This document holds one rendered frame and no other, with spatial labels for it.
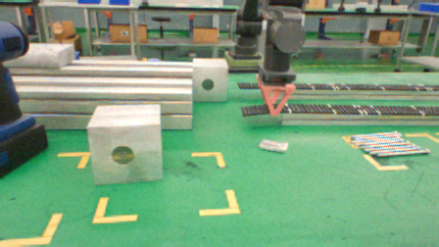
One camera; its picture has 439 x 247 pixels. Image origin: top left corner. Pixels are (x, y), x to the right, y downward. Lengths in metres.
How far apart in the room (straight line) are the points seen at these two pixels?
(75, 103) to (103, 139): 0.23
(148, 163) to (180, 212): 0.10
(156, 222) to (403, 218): 0.33
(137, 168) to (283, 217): 0.22
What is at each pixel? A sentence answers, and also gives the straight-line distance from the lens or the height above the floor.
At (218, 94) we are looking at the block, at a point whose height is 0.80.
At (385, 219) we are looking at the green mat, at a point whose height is 0.78.
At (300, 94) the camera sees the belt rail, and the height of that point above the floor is 0.79.
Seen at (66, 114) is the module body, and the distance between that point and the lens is 0.75.
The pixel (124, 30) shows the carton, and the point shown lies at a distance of 5.64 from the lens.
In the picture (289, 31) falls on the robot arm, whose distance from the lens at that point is 0.62.
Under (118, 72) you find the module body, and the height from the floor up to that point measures 0.86.
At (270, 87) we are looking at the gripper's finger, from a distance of 0.69.
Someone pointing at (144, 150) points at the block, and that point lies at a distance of 0.51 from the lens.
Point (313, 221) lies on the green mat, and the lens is 0.47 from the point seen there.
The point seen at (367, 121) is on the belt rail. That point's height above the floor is 0.79.
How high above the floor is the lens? 1.06
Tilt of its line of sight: 22 degrees down
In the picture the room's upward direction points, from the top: 2 degrees clockwise
